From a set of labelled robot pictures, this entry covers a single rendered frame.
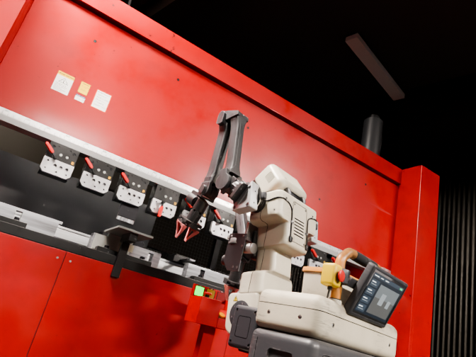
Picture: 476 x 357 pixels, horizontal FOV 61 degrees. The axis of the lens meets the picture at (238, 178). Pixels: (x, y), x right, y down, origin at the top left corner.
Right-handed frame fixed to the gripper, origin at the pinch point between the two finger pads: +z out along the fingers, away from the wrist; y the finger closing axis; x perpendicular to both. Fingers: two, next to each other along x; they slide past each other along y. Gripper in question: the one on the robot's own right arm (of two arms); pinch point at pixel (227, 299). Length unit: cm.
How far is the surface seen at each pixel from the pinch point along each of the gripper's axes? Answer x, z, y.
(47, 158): 100, -38, 40
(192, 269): 7.5, -4.0, 41.9
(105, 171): 72, -42, 44
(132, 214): 50, -24, 45
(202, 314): 13.3, 8.4, -6.9
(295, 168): -52, -89, 68
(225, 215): -5, -40, 51
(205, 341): 6.9, 20.5, -4.8
